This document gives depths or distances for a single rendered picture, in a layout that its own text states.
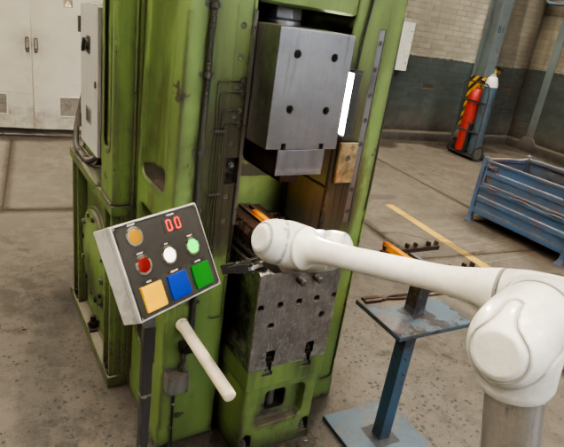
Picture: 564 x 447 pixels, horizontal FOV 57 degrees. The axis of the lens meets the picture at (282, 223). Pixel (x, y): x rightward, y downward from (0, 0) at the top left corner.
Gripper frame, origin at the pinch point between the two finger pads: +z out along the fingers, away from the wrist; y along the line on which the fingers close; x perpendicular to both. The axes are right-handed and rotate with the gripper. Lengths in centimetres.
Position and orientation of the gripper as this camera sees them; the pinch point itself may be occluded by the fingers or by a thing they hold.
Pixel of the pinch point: (231, 268)
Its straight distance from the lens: 158.0
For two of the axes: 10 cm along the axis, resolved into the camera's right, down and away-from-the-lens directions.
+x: -2.9, -9.5, -0.9
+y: 5.6, -2.4, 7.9
